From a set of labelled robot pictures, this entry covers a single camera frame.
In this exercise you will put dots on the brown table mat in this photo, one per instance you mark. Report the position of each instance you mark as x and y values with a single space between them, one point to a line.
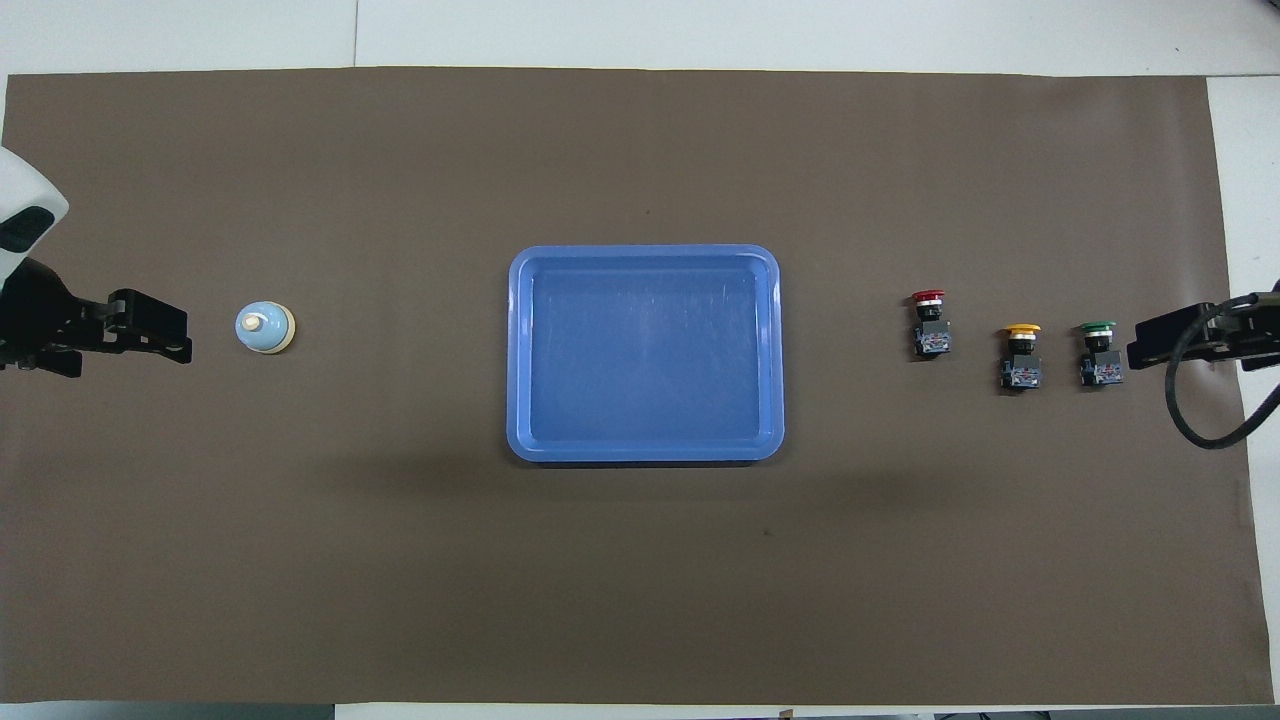
400 560

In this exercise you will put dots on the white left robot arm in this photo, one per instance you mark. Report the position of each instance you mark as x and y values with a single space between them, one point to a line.
22 190

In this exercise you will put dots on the green push button switch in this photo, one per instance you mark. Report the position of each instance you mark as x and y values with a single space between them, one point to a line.
1099 358

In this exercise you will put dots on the blue plastic tray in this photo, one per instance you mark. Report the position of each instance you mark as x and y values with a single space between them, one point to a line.
645 350

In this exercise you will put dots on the yellow push button switch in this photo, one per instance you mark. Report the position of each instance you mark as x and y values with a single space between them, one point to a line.
1021 362

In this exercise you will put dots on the red push button switch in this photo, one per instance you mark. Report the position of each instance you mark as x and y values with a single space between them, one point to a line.
931 330

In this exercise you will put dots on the light blue call bell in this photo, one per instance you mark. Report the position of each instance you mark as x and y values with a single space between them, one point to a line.
264 328

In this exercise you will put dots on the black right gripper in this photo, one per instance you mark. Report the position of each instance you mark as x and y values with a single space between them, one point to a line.
1245 335

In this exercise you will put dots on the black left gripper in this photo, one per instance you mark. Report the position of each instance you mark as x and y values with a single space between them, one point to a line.
40 315

